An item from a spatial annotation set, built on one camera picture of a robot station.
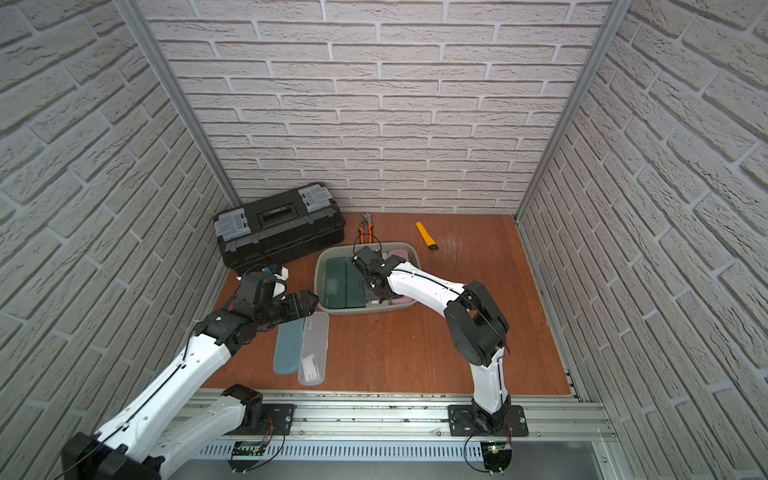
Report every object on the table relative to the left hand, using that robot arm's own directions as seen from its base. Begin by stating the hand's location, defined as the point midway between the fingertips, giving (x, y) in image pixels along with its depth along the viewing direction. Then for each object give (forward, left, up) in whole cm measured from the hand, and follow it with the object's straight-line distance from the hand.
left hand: (310, 297), depth 79 cm
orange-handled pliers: (+43, -13, -14) cm, 47 cm away
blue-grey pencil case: (-8, +8, -15) cm, 19 cm away
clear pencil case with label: (-12, 0, -15) cm, 20 cm away
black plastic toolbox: (+25, +14, +1) cm, 29 cm away
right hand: (+7, -19, -9) cm, 22 cm away
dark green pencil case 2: (+10, -11, -11) cm, 18 cm away
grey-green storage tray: (+26, -7, -12) cm, 29 cm away
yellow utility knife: (+34, -37, -14) cm, 52 cm away
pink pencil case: (+4, -26, -10) cm, 28 cm away
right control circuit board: (-35, -48, -15) cm, 61 cm away
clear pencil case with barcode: (0, -17, -2) cm, 17 cm away
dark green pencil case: (+13, -4, -13) cm, 19 cm away
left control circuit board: (-32, +14, -19) cm, 40 cm away
